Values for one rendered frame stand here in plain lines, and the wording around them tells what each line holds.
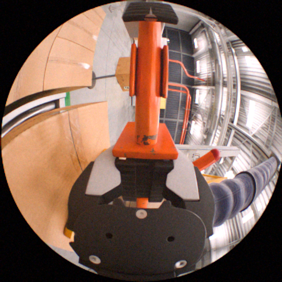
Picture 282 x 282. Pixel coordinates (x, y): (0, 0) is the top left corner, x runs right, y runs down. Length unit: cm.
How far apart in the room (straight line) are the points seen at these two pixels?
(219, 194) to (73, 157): 40
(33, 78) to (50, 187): 53
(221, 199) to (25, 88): 87
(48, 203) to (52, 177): 4
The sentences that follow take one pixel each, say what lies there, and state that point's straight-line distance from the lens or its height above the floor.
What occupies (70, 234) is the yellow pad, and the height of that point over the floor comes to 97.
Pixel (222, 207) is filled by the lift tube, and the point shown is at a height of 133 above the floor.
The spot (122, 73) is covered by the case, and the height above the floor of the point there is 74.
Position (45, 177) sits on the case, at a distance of 16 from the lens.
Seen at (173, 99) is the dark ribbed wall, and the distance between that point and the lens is 1097.
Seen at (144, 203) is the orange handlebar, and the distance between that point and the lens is 18.
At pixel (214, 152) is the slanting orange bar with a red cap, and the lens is 17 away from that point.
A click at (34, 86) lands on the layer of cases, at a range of 60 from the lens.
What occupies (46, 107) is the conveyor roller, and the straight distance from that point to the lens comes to 63.
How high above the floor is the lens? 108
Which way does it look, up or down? 1 degrees down
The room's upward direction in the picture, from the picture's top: 93 degrees clockwise
